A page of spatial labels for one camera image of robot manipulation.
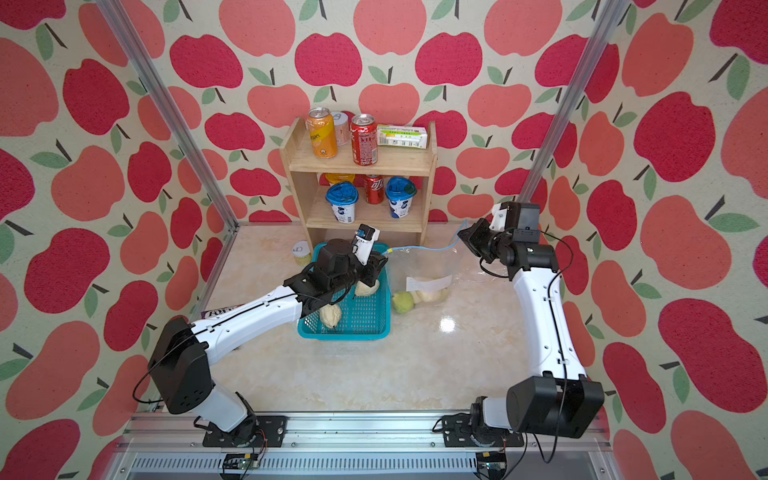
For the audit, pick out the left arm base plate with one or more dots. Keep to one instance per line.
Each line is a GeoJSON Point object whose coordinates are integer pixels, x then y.
{"type": "Point", "coordinates": [254, 432]}

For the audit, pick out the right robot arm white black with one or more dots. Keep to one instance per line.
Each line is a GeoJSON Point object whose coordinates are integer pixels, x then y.
{"type": "Point", "coordinates": [557, 399]}

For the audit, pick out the yellow cup lower shelf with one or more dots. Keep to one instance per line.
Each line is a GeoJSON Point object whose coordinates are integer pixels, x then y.
{"type": "Point", "coordinates": [337, 178]}

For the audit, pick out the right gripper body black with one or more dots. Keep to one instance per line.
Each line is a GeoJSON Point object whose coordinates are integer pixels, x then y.
{"type": "Point", "coordinates": [496, 242]}

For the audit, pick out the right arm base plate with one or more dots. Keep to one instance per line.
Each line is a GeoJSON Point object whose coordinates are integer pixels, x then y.
{"type": "Point", "coordinates": [467, 430]}

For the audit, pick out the clear zip-top bag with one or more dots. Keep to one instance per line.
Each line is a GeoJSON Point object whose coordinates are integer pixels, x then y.
{"type": "Point", "coordinates": [412, 268]}

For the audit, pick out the purple candy packet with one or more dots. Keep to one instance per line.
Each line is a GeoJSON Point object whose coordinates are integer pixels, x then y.
{"type": "Point", "coordinates": [215, 312]}

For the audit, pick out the pink can behind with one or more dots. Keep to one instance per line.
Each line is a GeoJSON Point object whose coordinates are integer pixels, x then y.
{"type": "Point", "coordinates": [341, 126]}

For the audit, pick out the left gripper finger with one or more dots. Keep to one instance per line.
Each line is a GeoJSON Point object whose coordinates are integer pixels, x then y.
{"type": "Point", "coordinates": [378, 261]}
{"type": "Point", "coordinates": [366, 289]}

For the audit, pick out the white green box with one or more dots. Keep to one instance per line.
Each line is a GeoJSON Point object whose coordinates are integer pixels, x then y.
{"type": "Point", "coordinates": [402, 136]}

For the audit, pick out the small red can lower shelf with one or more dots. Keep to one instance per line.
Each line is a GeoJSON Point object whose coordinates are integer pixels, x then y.
{"type": "Point", "coordinates": [374, 189]}

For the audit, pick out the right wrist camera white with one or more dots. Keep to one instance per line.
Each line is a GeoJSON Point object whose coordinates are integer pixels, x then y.
{"type": "Point", "coordinates": [499, 217]}

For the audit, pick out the pale pear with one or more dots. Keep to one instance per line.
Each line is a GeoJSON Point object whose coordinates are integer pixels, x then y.
{"type": "Point", "coordinates": [361, 295]}
{"type": "Point", "coordinates": [330, 316]}
{"type": "Point", "coordinates": [430, 297]}

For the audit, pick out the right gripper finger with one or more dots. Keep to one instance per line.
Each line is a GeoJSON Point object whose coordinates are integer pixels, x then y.
{"type": "Point", "coordinates": [473, 235]}
{"type": "Point", "coordinates": [483, 252]}

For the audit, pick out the orange soda can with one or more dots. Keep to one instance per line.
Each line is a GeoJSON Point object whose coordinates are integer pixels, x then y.
{"type": "Point", "coordinates": [321, 128]}

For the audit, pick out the teal plastic basket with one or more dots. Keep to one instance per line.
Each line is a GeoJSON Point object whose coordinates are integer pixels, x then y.
{"type": "Point", "coordinates": [360, 318]}

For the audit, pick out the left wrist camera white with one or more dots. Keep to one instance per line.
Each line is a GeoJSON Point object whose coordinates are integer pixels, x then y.
{"type": "Point", "coordinates": [364, 241]}

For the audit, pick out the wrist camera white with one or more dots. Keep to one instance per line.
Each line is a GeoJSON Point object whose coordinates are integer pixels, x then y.
{"type": "Point", "coordinates": [364, 241]}
{"type": "Point", "coordinates": [499, 217]}

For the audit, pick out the right blue-lid yogurt cup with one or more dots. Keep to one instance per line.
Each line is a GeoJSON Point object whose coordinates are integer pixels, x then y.
{"type": "Point", "coordinates": [400, 192]}

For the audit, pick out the red cola can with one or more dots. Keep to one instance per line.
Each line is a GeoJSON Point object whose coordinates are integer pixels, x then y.
{"type": "Point", "coordinates": [363, 129]}

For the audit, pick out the blue-lid yogurt cup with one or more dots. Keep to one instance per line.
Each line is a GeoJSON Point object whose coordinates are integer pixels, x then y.
{"type": "Point", "coordinates": [400, 192]}
{"type": "Point", "coordinates": [343, 198]}

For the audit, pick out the left blue-lid yogurt cup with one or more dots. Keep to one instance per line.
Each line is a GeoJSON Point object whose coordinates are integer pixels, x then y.
{"type": "Point", "coordinates": [343, 198]}

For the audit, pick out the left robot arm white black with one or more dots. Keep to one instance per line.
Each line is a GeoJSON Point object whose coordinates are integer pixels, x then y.
{"type": "Point", "coordinates": [180, 366]}

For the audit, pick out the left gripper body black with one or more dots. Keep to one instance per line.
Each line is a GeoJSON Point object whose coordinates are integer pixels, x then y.
{"type": "Point", "coordinates": [359, 270]}

